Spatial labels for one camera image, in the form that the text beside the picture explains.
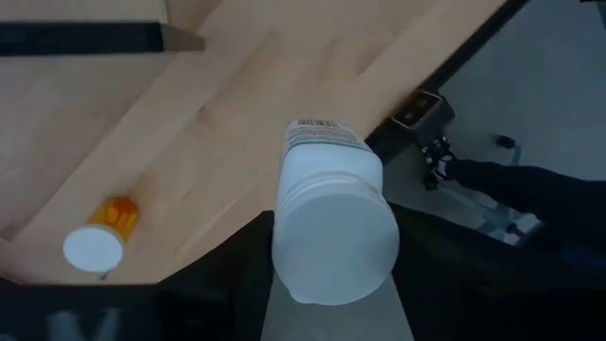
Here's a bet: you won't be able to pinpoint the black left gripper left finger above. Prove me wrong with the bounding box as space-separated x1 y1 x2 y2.
155 209 276 341

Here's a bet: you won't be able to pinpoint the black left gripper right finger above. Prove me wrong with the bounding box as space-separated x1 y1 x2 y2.
391 203 606 341

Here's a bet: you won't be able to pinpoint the white medicine bottle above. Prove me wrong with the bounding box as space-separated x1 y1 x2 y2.
270 117 401 307

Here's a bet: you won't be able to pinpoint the orange pill bottle white cap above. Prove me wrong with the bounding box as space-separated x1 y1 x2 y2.
62 196 141 276

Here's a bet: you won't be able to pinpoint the wooden shelf with black frames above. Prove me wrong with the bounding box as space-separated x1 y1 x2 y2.
0 0 205 238

